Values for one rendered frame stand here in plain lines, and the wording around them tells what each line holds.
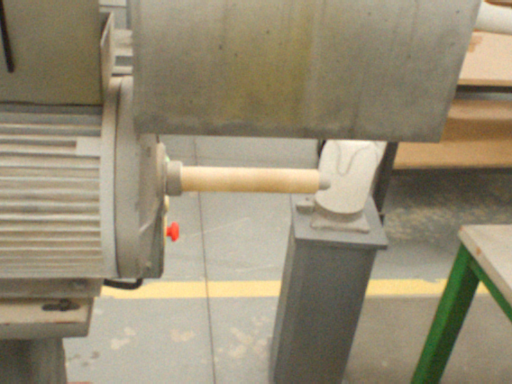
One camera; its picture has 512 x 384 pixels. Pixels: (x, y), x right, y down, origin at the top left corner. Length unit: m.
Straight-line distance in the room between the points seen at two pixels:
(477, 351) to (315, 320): 0.88
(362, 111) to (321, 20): 0.10
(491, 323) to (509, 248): 1.32
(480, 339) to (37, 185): 2.17
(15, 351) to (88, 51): 0.39
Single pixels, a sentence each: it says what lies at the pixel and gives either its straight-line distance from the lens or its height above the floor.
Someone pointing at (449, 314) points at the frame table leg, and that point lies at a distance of 1.47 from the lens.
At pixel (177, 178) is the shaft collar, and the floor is 1.26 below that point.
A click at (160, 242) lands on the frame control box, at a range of 1.01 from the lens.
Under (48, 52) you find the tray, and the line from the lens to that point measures 0.58.
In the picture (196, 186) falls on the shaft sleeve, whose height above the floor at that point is 1.25.
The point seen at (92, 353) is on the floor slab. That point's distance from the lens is 2.20.
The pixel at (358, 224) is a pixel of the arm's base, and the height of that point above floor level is 0.72.
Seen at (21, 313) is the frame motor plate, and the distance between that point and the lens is 0.73.
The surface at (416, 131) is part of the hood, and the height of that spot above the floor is 1.40.
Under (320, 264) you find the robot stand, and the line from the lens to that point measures 1.67.
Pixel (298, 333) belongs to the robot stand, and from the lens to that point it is 1.86.
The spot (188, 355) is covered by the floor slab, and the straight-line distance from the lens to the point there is 2.17.
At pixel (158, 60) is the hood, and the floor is 1.46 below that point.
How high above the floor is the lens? 1.61
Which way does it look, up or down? 31 degrees down
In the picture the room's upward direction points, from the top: 7 degrees clockwise
